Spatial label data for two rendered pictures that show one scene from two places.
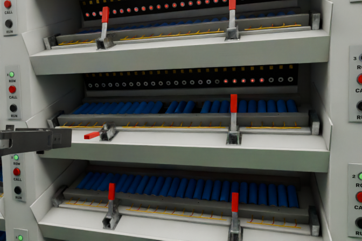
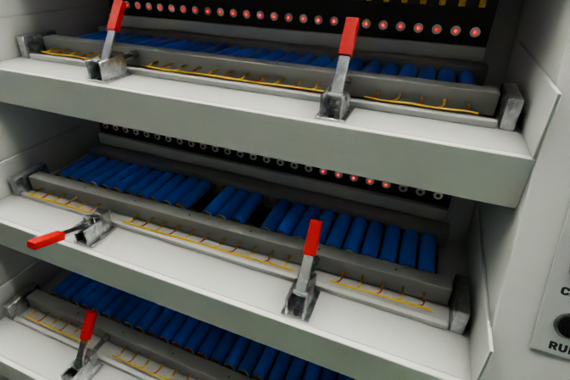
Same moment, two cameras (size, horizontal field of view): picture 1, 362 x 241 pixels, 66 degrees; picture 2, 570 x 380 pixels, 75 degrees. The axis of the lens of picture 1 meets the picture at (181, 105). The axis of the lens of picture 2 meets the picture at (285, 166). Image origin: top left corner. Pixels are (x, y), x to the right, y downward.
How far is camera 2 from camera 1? 0.21 m
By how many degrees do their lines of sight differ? 6
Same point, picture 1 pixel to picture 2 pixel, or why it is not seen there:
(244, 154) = (310, 340)
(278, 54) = (415, 170)
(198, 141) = (236, 290)
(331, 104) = (501, 301)
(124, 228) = not seen: outside the picture
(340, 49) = (550, 194)
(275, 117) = (388, 274)
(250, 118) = (343, 263)
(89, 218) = (51, 356)
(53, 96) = (31, 137)
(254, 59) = (366, 167)
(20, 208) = not seen: outside the picture
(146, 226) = not seen: outside the picture
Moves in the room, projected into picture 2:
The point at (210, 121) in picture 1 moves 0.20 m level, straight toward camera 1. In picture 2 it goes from (272, 250) to (207, 362)
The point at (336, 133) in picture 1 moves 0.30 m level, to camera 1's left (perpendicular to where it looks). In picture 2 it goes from (498, 360) to (129, 293)
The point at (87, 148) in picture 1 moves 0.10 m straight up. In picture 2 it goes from (53, 249) to (59, 169)
